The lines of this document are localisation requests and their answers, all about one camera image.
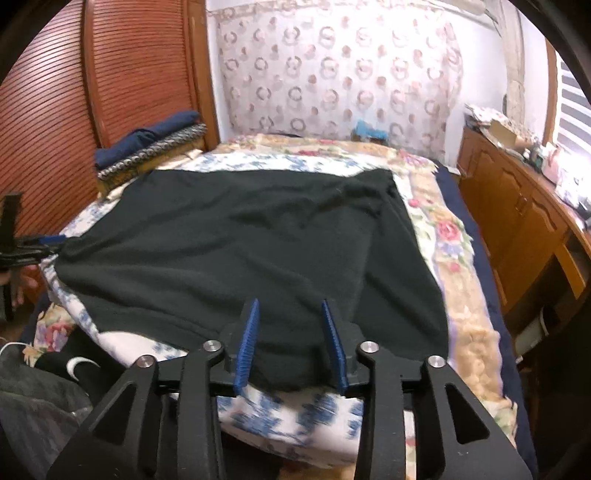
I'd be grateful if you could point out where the small blue object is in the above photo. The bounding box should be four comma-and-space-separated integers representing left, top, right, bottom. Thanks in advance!
353, 119, 389, 141

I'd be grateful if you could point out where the floral printed cloth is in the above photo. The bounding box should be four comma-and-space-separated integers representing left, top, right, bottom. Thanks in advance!
464, 104, 497, 128

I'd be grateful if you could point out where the window blind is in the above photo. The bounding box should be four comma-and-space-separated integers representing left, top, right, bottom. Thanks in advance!
551, 60, 591, 158

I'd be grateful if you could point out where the navy bed sheet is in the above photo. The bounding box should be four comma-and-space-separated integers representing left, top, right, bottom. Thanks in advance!
434, 161, 539, 480

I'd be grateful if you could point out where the folded navy cloth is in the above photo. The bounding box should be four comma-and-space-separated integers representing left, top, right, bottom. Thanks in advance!
95, 110, 201, 169

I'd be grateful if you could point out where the black t-shirt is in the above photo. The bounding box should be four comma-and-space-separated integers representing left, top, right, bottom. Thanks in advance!
53, 168, 451, 393

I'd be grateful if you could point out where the pink white package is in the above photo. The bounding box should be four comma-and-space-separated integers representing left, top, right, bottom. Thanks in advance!
545, 145, 573, 182

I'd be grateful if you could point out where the white trash bin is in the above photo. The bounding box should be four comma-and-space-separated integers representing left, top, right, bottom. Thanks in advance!
512, 307, 555, 358

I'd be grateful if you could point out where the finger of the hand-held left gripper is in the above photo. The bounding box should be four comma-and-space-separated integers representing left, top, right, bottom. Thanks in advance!
18, 233, 68, 260

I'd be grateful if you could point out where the person's left hand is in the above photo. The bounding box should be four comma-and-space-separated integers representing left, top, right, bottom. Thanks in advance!
10, 266, 40, 308

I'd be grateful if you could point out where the wooden louvered wardrobe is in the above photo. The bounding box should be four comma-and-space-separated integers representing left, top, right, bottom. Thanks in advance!
0, 0, 220, 305

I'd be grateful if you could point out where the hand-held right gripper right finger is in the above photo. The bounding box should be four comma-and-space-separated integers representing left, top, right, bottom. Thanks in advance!
321, 299, 534, 480

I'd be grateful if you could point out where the beige floral fleece blanket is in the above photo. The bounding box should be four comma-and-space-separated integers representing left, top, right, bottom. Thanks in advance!
34, 134, 518, 448

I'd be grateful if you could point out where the black cloth with white mark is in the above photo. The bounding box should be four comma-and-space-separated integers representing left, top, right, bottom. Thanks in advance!
34, 323, 132, 395

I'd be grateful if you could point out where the wooden cabinet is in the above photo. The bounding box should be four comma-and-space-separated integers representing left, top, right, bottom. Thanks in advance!
457, 127, 591, 324

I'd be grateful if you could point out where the cardboard box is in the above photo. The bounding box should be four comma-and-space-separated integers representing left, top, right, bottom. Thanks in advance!
487, 117, 522, 146

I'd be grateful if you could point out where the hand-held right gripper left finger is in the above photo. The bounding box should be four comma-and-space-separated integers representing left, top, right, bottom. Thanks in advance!
46, 298, 260, 480

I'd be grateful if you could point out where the dark grey cloth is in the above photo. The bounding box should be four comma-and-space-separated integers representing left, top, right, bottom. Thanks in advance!
0, 351, 95, 480

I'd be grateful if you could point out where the white blue floral quilt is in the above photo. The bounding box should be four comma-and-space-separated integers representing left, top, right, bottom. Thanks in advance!
39, 150, 416, 450

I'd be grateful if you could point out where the circle patterned curtain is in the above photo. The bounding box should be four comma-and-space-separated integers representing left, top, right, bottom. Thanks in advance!
208, 0, 465, 162

